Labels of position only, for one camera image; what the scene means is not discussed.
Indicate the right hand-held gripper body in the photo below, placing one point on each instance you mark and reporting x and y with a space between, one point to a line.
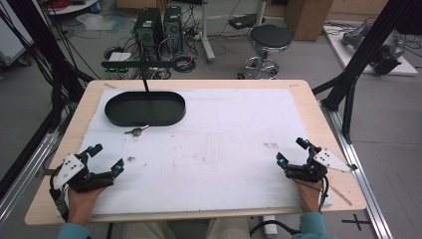
312 169

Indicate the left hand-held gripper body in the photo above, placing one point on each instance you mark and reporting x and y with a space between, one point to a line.
74 176

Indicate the person's right hand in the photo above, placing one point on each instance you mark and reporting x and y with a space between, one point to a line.
308 195

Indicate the person's left hand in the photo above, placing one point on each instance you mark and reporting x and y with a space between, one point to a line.
82 202

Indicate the thin wooden stick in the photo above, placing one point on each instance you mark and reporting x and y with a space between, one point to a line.
340 195

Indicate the metal keys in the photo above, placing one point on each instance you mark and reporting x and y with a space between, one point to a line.
136 131

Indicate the black oval tray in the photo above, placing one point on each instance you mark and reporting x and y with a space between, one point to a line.
145 109

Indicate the white table mat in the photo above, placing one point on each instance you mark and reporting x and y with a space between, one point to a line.
212 159

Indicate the black bar on stand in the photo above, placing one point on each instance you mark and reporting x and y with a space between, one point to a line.
139 64

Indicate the black round stool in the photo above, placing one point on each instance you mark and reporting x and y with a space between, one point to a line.
269 49

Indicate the white board with robot parts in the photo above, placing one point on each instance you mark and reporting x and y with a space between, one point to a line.
375 49

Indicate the cardboard box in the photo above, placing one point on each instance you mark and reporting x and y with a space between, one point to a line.
307 18

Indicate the large black computer tower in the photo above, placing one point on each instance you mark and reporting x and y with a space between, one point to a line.
148 33

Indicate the flat black device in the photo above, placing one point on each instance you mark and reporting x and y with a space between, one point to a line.
245 21

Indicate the small black computer tower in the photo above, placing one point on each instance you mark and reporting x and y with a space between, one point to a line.
173 29

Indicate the white table leg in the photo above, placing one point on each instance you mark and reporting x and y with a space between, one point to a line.
205 31

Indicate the aluminium rail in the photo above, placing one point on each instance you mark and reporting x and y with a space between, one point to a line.
20 176
358 172

